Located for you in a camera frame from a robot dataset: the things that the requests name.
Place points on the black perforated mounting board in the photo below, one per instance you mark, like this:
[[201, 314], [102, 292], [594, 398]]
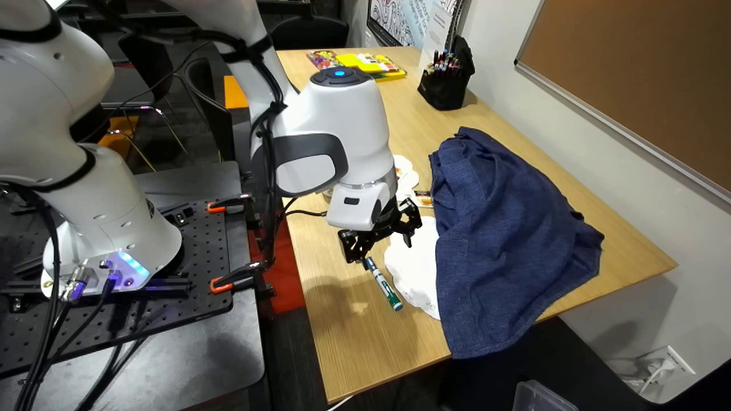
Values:
[[169, 300]]

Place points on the green marker pen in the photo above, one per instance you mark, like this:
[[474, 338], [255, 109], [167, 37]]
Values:
[[387, 289]]

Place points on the white power strip on floor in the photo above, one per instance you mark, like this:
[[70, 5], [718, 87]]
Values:
[[651, 371]]

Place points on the brown cork pinboard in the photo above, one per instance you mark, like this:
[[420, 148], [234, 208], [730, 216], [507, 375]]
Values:
[[653, 72]]

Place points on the yellow colouring book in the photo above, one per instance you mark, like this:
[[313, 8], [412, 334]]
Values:
[[368, 63]]

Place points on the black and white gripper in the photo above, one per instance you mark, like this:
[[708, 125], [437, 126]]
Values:
[[367, 216]]

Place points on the white paper doily under cloth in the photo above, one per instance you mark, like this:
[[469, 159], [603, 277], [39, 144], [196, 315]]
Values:
[[414, 266]]

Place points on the orange black clamp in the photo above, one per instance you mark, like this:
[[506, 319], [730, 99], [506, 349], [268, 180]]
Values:
[[242, 277], [224, 206]]

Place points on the small snack packet on table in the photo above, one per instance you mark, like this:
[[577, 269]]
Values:
[[422, 199]]

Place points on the orange black clamp lower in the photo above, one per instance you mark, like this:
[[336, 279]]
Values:
[[242, 277]]

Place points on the black pen holder bag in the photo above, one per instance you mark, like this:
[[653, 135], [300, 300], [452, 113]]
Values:
[[443, 81]]

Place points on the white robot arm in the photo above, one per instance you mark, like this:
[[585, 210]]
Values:
[[329, 135]]

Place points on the dark blue cloth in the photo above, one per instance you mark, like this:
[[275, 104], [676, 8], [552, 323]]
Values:
[[507, 245]]

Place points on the orange black clamp upper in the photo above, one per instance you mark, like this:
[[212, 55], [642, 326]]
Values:
[[224, 206]]

